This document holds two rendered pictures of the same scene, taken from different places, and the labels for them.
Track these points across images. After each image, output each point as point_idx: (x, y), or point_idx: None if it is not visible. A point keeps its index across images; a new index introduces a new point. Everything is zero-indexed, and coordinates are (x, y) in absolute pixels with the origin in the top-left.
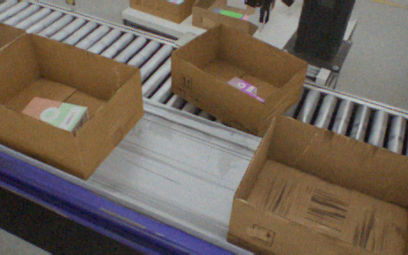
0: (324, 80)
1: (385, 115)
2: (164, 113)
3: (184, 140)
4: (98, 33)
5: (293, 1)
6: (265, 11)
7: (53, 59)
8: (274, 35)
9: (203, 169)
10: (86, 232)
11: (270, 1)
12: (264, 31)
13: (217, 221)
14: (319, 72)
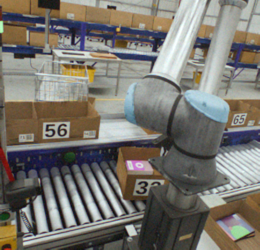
0: (126, 225)
1: (68, 221)
2: (143, 136)
3: (127, 134)
4: (242, 178)
5: (152, 141)
6: (162, 148)
7: None
8: (199, 246)
9: (111, 130)
10: None
11: (165, 145)
12: (210, 245)
13: None
14: (135, 231)
